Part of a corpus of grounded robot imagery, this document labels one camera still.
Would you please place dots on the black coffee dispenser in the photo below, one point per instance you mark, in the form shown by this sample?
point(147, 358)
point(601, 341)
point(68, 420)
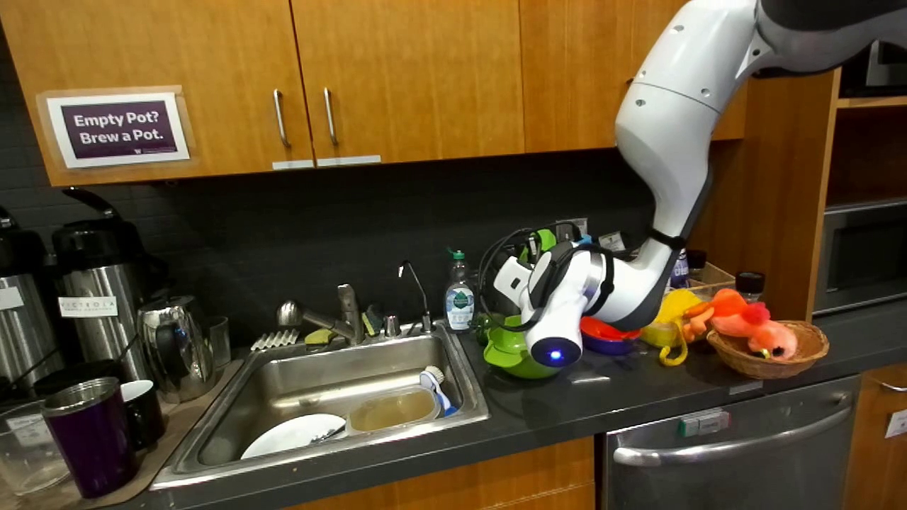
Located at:
point(101, 283)

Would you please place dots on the orange crochet toy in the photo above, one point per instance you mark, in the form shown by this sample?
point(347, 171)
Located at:
point(745, 321)

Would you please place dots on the glass carafe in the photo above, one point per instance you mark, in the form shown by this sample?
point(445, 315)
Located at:
point(183, 347)

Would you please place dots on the white plate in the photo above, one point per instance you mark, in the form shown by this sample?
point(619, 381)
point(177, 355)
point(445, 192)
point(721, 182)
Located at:
point(296, 432)

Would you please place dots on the wooden condiment box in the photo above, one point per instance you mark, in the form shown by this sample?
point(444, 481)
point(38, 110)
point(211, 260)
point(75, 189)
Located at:
point(710, 279)

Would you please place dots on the purple mug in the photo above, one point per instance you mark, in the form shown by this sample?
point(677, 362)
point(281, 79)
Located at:
point(88, 425)

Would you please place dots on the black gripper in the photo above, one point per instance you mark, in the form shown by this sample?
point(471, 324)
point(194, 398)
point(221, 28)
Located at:
point(513, 276)

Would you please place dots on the black pepper grinder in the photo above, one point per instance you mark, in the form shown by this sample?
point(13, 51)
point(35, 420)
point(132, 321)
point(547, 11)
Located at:
point(751, 283)

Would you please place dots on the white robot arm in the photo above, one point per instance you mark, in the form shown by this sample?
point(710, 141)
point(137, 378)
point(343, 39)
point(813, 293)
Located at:
point(663, 130)

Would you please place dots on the green plastic bowl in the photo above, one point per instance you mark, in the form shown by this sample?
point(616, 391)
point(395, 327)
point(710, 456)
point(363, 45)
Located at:
point(506, 348)

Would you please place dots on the clear plastic container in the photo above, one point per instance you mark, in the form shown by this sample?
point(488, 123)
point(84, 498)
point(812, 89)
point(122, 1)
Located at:
point(30, 456)

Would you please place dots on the steel dishwasher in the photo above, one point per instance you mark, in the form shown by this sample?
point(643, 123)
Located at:
point(778, 450)

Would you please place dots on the purple cabinet sign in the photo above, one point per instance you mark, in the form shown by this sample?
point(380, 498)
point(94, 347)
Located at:
point(118, 128)

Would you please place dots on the green plastic cup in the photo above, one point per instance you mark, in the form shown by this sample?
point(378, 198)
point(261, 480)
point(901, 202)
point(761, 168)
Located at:
point(543, 240)

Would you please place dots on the black white mug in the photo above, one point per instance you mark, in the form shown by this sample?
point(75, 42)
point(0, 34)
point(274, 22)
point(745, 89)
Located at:
point(143, 410)

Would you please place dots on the red and blue bowl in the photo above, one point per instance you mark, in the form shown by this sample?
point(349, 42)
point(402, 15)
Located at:
point(605, 338)

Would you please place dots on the dish soap bottle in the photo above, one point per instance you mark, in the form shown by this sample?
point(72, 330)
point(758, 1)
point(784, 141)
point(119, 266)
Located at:
point(459, 296)

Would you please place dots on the yellow crochet toy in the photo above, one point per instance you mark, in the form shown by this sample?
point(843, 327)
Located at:
point(669, 332)

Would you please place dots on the stainless steel sink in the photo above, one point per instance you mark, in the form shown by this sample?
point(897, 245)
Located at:
point(387, 388)

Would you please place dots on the wicker basket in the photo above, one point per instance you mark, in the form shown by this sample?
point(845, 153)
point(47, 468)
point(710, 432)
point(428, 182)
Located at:
point(812, 347)

